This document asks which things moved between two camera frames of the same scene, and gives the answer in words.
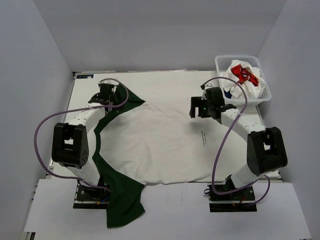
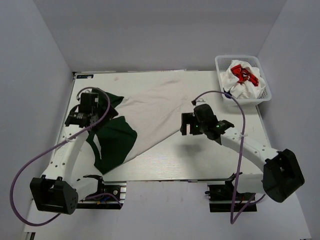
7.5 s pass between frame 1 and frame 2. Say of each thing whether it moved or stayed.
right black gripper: moved
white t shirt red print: stayed
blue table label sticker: stayed
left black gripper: moved
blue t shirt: stayed
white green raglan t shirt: moved
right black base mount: stayed
